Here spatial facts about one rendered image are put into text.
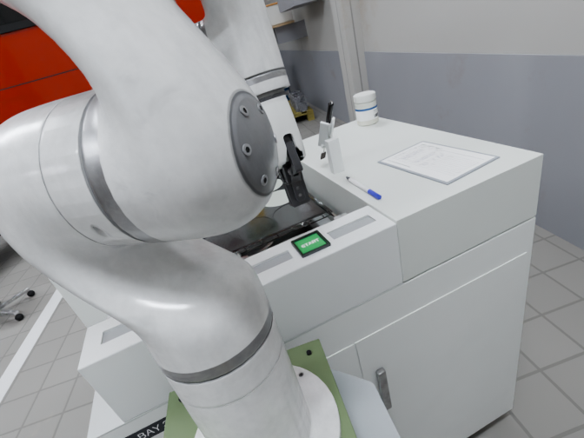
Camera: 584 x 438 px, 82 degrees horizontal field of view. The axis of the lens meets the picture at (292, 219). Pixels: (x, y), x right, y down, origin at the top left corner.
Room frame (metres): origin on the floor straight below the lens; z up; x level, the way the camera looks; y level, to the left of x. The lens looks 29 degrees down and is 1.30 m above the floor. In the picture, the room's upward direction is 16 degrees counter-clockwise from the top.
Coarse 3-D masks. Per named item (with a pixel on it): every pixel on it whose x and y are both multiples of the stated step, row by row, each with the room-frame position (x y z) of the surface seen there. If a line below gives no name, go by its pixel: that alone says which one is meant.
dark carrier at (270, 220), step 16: (272, 208) 0.82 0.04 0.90; (288, 208) 0.79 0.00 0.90; (304, 208) 0.77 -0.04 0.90; (320, 208) 0.74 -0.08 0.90; (256, 224) 0.75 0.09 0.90; (272, 224) 0.73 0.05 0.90; (288, 224) 0.71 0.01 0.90; (208, 240) 0.75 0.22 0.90; (224, 240) 0.72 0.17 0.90; (240, 240) 0.70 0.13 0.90; (256, 240) 0.68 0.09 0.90
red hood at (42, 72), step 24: (192, 0) 1.03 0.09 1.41; (0, 24) 0.92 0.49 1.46; (24, 24) 0.93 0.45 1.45; (0, 48) 0.92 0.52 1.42; (24, 48) 0.93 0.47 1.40; (48, 48) 0.94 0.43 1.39; (0, 72) 0.91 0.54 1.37; (24, 72) 0.93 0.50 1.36; (48, 72) 0.94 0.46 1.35; (72, 72) 0.95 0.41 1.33; (0, 96) 0.91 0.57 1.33; (24, 96) 0.92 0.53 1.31; (48, 96) 0.93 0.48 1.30; (0, 120) 0.90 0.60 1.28
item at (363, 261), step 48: (288, 240) 0.54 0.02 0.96; (336, 240) 0.50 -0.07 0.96; (384, 240) 0.49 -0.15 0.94; (288, 288) 0.45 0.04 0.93; (336, 288) 0.47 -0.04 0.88; (384, 288) 0.49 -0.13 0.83; (96, 336) 0.43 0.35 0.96; (288, 336) 0.44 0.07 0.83; (96, 384) 0.37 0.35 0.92; (144, 384) 0.38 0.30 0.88
